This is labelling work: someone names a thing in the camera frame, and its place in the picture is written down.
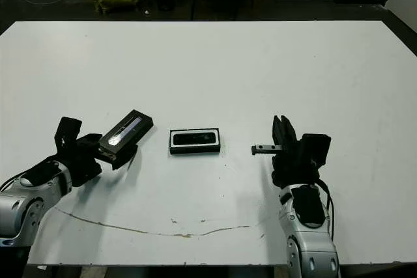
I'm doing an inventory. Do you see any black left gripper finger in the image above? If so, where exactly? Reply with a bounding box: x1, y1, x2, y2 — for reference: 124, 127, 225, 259
112, 146, 137, 171
79, 133, 104, 145

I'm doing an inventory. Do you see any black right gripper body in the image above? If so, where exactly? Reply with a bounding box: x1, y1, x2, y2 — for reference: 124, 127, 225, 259
251, 143, 322, 189

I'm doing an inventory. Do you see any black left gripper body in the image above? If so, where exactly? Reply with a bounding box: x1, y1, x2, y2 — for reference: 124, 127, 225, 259
58, 146, 117, 188

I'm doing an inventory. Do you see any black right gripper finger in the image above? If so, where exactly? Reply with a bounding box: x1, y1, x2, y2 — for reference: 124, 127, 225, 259
280, 115, 299, 148
272, 115, 285, 147

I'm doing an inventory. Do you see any black box lid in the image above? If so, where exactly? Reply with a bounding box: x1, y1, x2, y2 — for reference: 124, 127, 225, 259
97, 108, 154, 157

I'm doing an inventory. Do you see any black box base white inlay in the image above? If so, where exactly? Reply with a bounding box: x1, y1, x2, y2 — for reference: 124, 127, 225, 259
168, 127, 223, 155

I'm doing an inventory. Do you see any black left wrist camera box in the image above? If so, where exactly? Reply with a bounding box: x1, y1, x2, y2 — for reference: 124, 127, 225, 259
53, 117, 82, 155

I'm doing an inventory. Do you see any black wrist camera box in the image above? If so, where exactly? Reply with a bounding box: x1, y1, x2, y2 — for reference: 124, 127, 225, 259
53, 117, 82, 155
301, 133, 332, 167

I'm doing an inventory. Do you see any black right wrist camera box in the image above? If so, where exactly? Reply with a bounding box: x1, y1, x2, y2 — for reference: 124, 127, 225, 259
301, 133, 332, 167

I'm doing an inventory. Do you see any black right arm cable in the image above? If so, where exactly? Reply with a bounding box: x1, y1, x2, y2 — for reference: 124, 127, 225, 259
314, 176, 336, 240

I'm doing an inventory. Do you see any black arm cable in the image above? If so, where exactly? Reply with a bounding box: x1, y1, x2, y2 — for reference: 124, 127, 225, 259
0, 157, 53, 194
314, 176, 336, 240

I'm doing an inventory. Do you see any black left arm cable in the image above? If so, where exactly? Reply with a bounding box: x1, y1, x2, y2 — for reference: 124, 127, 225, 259
0, 157, 53, 194

